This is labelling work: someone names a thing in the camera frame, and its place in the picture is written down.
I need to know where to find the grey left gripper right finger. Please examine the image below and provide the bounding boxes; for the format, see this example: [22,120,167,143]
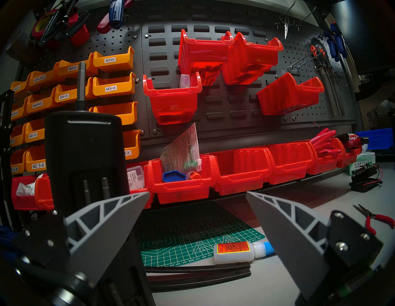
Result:
[246,191,384,301]

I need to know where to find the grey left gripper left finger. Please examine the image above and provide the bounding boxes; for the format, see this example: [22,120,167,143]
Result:
[12,192,151,286]

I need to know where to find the grey perforated pegboard panel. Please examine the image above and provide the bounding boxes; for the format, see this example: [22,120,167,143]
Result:
[272,12,358,124]
[19,0,145,139]

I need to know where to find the red tape roll yellow core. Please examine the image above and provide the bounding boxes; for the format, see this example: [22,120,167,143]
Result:
[31,9,59,40]

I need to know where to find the white glue bottle blue cap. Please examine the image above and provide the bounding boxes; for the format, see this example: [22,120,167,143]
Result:
[213,241,276,265]

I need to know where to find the small clear parts bag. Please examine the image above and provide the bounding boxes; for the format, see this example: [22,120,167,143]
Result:
[127,166,145,190]

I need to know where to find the red plastic storage bin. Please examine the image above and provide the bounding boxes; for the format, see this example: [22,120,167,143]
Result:
[11,175,40,212]
[177,29,235,87]
[127,160,155,210]
[306,137,346,176]
[267,141,315,185]
[148,154,216,204]
[221,32,284,85]
[256,72,325,116]
[143,72,203,125]
[34,174,56,212]
[211,147,273,196]
[336,145,363,168]

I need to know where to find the green cutting mat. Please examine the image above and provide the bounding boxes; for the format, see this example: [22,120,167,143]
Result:
[136,201,266,267]

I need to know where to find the black cylinder with long bit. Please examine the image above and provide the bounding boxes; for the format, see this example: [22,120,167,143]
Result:
[45,62,130,216]

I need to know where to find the blue plastic cap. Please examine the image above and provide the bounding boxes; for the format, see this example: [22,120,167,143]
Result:
[162,170,187,183]

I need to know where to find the white crumpled plastic bag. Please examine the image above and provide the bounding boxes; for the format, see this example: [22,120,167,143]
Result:
[16,174,44,196]

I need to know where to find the yellow bin labelled HEX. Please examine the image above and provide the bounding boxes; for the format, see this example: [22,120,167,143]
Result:
[123,130,142,160]

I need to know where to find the yellow bin labelled M2.5-6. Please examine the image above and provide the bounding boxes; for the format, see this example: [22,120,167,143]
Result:
[25,145,47,172]

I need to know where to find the Kimtech tissue box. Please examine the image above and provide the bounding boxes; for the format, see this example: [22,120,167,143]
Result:
[344,143,377,176]

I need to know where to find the user manual in bag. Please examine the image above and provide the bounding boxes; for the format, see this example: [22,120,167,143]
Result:
[160,123,202,175]

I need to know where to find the yellow bin labelled M2.5-8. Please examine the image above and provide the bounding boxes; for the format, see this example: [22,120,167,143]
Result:
[10,148,30,175]

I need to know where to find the black labelled tube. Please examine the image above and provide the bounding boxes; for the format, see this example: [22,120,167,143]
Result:
[335,133,369,151]

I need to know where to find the yellow bin labelled M3-6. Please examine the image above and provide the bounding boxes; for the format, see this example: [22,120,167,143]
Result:
[89,101,138,125]

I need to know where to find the yellow bin labelled M3-12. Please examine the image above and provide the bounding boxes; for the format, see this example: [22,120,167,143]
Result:
[24,119,47,143]

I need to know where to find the yellow bin labelled M3-16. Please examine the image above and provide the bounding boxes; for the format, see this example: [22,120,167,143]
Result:
[9,123,28,147]

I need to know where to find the small blue storage bin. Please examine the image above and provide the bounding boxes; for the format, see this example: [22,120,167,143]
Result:
[355,128,394,151]

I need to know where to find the yellow bin labelled M4X4X6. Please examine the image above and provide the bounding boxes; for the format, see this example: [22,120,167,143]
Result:
[26,88,62,114]

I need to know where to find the yellow bin labelled M3-4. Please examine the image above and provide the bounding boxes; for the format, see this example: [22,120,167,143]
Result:
[92,72,136,97]

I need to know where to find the yellow bin labelled M4-6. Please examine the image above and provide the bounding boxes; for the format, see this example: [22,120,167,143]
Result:
[54,77,98,104]

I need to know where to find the yellow bin labelled M3X8 BAD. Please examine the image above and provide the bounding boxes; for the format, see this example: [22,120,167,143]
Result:
[28,62,67,88]

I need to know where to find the yellow bin labelled M3X24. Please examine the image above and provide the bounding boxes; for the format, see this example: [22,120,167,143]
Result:
[11,74,34,93]

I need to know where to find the yellow bin labelled M3X6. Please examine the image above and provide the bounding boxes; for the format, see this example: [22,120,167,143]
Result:
[93,46,135,72]

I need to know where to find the metal peg hook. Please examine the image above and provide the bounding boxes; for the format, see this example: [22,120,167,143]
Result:
[287,52,318,76]

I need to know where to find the red plastic tool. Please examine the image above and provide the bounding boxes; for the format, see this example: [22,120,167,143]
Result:
[68,12,90,47]

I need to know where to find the red utility knife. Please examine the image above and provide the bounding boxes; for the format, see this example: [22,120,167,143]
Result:
[96,0,133,34]

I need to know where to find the small metal snips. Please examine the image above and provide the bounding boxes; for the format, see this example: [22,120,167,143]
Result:
[279,14,295,40]

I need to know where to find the black spring clamp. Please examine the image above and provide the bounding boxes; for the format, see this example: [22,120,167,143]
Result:
[39,0,91,47]

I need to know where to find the blue utility knife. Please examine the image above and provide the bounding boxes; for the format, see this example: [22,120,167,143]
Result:
[109,0,125,30]

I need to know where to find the black battery holder with wires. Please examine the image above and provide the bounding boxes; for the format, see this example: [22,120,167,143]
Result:
[349,163,384,193]

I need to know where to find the red rubber handle grip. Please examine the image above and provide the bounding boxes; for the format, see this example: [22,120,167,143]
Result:
[313,140,343,158]
[310,128,337,145]

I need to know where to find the red handled needle pliers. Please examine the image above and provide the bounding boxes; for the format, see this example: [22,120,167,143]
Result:
[353,204,395,235]

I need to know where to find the grey louvred wall panel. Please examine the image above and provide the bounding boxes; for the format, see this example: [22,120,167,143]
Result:
[140,0,290,139]

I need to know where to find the black metal stand frame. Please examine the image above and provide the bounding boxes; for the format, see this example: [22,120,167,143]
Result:
[0,89,22,232]

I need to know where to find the orange black handled file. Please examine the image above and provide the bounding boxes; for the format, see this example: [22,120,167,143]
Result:
[318,46,346,116]
[310,45,338,118]

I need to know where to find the blue handled tool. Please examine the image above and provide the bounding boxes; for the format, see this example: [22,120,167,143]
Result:
[323,22,348,62]

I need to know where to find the grey duct tape roll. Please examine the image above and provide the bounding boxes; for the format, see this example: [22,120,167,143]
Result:
[6,29,34,62]

